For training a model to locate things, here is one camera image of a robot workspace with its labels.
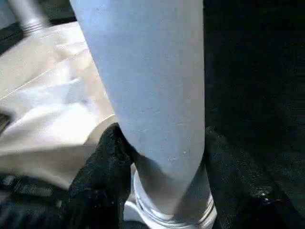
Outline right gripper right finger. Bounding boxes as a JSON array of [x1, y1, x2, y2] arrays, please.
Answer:
[[204, 125, 297, 229]]

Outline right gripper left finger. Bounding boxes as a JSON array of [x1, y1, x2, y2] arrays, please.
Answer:
[[62, 122, 133, 229]]

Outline white plastic table top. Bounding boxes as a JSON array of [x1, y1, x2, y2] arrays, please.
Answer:
[[0, 21, 218, 229]]

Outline white plastic table leg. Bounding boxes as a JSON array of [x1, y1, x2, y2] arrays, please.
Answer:
[[8, 0, 50, 35], [68, 0, 215, 226]]

